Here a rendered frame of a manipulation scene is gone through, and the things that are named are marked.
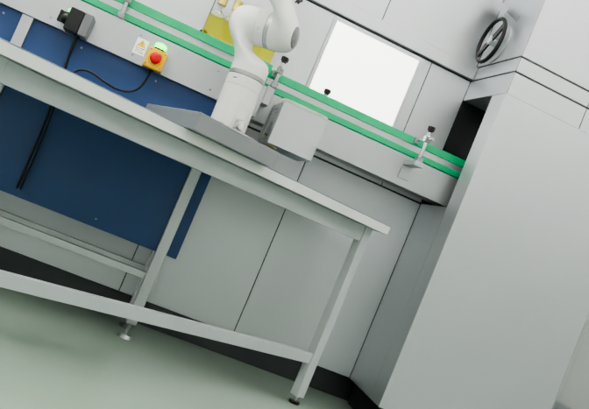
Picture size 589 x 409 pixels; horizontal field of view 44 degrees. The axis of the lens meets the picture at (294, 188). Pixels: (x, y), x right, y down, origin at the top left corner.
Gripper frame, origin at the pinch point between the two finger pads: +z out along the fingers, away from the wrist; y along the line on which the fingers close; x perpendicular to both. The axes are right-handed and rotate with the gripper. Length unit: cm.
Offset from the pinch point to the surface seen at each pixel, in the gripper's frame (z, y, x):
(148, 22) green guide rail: 28, 44, -17
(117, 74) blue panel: 50, 47, -17
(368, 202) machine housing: 53, -68, -45
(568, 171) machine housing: 12, -128, -8
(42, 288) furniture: 118, 39, 44
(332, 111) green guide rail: 27, -33, -26
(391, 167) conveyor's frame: 38, -64, -24
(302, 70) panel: 14.1, -18.4, -42.0
